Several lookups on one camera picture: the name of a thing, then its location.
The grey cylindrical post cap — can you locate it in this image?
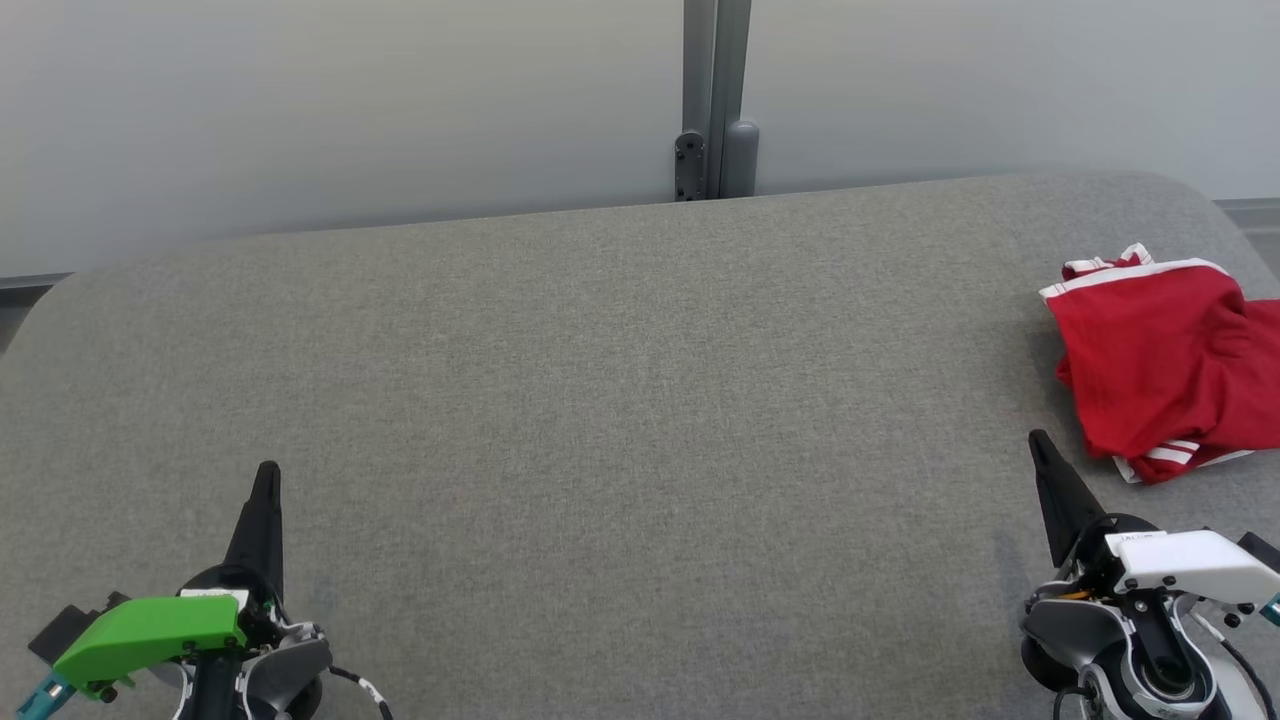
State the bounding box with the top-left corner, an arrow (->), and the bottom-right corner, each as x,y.
722,120 -> 761,198

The dark metal hinge bracket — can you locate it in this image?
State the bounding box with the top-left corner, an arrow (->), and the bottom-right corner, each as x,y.
675,130 -> 708,203

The red white basketball jersey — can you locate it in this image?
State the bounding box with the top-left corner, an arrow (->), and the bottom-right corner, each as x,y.
1060,243 -> 1280,487

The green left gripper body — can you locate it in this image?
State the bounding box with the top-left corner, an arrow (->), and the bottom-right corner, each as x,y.
52,564 -> 291,701

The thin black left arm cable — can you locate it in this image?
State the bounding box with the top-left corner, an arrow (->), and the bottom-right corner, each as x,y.
325,662 -> 394,720

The left camera cable teal plug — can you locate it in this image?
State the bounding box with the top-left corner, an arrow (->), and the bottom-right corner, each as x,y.
14,674 -> 77,720

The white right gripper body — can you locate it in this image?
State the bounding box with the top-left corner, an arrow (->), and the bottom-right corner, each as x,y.
1065,513 -> 1280,613

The grey metal post bracket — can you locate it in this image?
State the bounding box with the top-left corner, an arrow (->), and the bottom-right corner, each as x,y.
683,0 -> 754,201

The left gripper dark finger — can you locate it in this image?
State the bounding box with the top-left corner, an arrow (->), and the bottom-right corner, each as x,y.
222,460 -> 285,603

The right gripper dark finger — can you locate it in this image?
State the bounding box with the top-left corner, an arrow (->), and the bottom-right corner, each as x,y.
1028,430 -> 1107,569

